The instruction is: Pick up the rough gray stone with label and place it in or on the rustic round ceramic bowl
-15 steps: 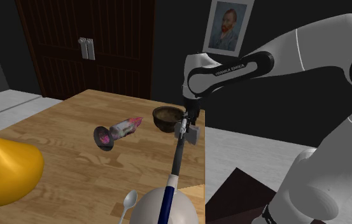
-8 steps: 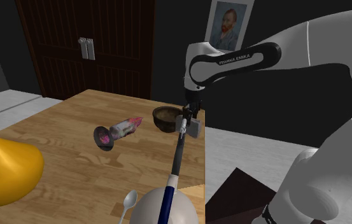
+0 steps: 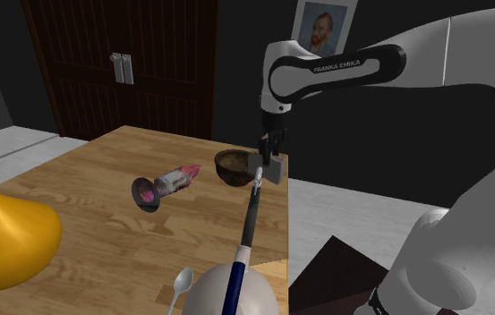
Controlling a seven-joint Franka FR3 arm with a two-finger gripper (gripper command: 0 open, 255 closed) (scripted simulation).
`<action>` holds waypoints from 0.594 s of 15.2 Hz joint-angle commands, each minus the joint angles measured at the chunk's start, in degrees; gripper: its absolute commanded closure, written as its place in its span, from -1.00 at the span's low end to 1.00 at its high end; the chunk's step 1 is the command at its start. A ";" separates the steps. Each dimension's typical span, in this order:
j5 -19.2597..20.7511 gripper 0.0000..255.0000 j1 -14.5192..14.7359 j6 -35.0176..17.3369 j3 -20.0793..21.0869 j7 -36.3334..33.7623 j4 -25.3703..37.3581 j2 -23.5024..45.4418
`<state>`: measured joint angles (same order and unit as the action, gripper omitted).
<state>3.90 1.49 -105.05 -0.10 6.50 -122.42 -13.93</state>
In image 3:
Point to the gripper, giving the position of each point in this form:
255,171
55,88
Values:
274,123

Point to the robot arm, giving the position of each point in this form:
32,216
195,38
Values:
469,244

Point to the grey box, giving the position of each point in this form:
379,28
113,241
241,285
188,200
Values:
276,171

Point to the brown bowl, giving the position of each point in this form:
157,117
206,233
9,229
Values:
229,168

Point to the black and blue pen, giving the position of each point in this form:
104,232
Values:
249,218

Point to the pink patterned bottle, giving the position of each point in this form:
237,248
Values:
173,180

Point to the dark brown door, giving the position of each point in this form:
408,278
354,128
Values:
164,52

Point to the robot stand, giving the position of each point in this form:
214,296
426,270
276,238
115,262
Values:
330,279

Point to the white round object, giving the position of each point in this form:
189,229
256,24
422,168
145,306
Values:
264,297

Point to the silver spoon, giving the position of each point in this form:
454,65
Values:
183,281

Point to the wooden table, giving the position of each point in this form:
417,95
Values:
98,244

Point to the yellow vase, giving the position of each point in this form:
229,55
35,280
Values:
7,244

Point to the portrait wall picture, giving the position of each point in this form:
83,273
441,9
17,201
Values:
323,26

